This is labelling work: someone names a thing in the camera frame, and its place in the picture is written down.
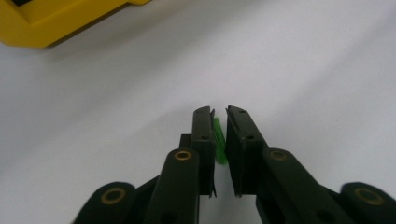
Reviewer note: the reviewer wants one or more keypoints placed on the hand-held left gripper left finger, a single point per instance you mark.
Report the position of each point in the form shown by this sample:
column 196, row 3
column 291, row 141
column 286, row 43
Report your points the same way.
column 204, row 149

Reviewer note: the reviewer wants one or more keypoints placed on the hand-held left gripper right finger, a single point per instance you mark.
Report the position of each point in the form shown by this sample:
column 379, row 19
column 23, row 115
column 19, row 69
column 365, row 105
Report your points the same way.
column 246, row 155

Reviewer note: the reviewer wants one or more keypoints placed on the small green plastic piece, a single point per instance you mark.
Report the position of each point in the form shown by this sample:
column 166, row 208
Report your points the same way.
column 220, row 143

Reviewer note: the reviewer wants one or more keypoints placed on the yellow black organizer box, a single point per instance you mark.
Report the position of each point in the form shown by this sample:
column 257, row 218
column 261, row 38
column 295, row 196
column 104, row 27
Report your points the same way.
column 46, row 21

